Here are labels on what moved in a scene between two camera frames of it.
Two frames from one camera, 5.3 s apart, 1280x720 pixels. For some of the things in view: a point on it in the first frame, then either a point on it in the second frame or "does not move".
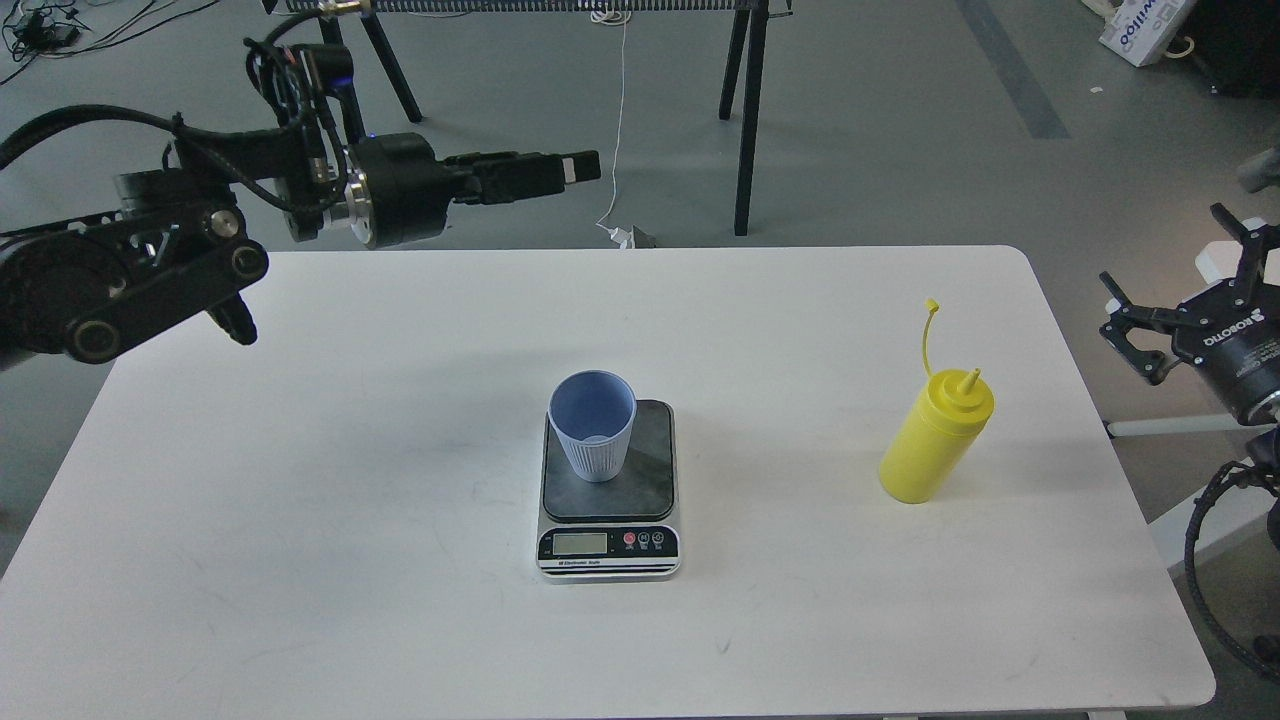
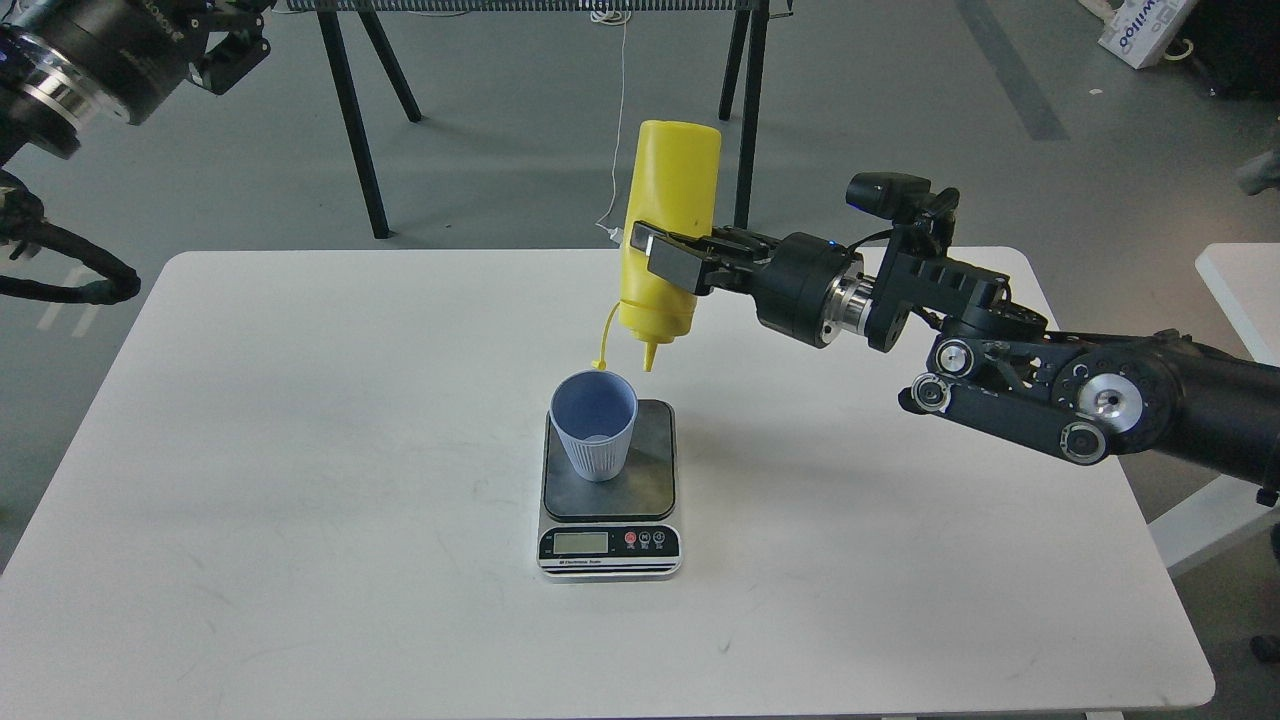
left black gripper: [397, 192] -> [135, 53]
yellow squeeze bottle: [949, 415] -> [673, 183]
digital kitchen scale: [621, 530] does not move
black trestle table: [743, 62] does not move
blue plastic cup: [594, 412] does not move
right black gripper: [1229, 333] -> [800, 291]
